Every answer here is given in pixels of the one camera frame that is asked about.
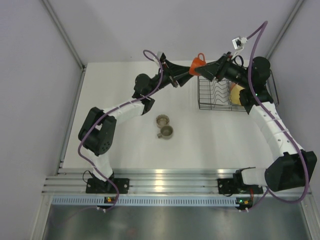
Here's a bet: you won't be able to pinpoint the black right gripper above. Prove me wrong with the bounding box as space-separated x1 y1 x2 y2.
195 51 251 89

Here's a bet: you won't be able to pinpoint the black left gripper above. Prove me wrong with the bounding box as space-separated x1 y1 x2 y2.
146 59 195 97

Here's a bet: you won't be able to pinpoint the small orange cup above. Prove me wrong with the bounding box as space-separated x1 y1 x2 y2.
188 52 206 77

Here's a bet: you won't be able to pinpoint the yellow ceramic mug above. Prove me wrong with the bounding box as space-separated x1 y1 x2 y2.
229 83 244 106

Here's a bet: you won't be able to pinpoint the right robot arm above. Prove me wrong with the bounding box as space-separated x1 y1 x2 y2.
192 53 317 193

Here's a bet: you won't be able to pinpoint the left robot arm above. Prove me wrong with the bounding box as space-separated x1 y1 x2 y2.
78 57 197 193

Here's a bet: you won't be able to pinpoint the fluted beige small cup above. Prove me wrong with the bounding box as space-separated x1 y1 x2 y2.
155 114 170 128

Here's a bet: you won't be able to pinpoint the grey-brown stoneware cup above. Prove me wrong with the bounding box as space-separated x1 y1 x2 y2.
157 125 174 140

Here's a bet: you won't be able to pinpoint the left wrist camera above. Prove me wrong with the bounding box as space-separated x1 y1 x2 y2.
156 51 166 63

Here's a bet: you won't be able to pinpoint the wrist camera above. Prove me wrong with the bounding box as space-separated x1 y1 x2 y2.
232 36 248 51
156 51 166 63

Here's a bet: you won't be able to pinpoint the grey wire dish rack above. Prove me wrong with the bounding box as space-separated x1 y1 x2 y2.
197 67 279 113

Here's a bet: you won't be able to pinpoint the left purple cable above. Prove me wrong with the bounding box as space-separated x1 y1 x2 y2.
77 49 166 211

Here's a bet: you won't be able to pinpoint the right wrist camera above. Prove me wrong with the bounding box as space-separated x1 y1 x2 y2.
232 36 248 51

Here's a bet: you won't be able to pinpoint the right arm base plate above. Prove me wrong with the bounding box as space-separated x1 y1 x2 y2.
217 178 264 197

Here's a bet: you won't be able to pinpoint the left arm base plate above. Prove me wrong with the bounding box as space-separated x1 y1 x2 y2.
85 178 130 194

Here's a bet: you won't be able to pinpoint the aluminium mounting rail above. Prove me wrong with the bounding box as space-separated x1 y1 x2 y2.
41 168 312 197

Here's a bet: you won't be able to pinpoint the perforated cable duct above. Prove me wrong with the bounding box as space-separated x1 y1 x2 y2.
51 196 245 207

